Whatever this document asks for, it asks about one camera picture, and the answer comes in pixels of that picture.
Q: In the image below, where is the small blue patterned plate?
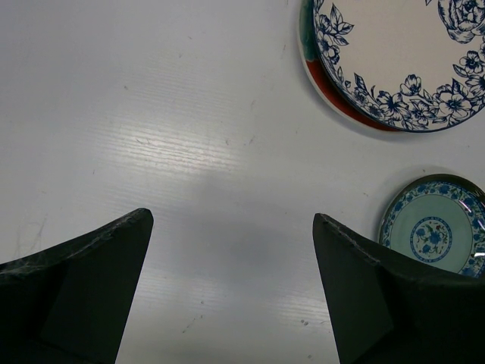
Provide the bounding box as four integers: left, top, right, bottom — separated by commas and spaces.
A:
378, 174, 484, 278

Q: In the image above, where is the red plate with teal flower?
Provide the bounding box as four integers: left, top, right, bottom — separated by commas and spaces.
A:
296, 1, 398, 134

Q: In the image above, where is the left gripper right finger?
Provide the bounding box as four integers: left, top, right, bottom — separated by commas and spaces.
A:
312, 214, 484, 363

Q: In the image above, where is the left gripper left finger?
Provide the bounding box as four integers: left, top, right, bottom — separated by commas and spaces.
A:
1, 209, 154, 363

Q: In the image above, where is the white blue floral plate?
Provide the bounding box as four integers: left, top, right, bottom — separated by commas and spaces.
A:
310, 0, 484, 133

